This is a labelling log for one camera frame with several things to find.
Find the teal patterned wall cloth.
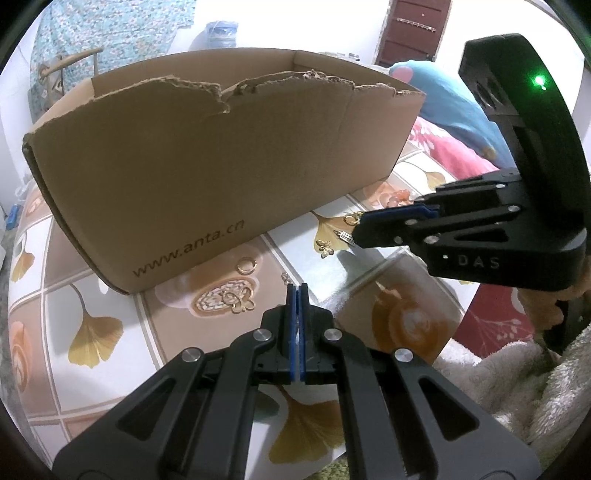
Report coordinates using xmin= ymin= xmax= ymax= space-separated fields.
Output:
xmin=28 ymin=1 xmax=195 ymax=121

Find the blue water bottle dispenser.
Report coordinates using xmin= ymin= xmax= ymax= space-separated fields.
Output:
xmin=205 ymin=20 xmax=238 ymax=49

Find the brown cardboard box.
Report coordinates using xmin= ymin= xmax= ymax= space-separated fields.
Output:
xmin=22 ymin=48 xmax=425 ymax=294

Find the gold flower earring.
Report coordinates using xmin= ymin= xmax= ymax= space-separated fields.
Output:
xmin=315 ymin=239 xmax=335 ymax=259

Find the white fluffy blanket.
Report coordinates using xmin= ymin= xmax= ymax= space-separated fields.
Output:
xmin=434 ymin=328 xmax=590 ymax=469

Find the blue plush pillow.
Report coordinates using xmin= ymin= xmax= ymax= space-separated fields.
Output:
xmin=389 ymin=60 xmax=516 ymax=169

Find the small blue floor object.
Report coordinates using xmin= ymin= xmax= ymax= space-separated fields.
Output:
xmin=6 ymin=204 xmax=21 ymax=230

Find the patterned tablecloth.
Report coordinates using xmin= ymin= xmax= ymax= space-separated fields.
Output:
xmin=8 ymin=144 xmax=477 ymax=461

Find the silver gold hair clip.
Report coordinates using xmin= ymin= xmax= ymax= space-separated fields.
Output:
xmin=334 ymin=229 xmax=355 ymax=245

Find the person's right hand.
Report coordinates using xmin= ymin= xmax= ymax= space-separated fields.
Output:
xmin=518 ymin=286 xmax=583 ymax=332

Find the dark red wooden door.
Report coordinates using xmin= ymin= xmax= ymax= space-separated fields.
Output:
xmin=375 ymin=0 xmax=451 ymax=67

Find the pink floral blanket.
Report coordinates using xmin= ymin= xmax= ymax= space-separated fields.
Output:
xmin=408 ymin=117 xmax=498 ymax=180

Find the wooden chair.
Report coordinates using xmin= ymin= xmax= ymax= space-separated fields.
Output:
xmin=38 ymin=47 xmax=104 ymax=90

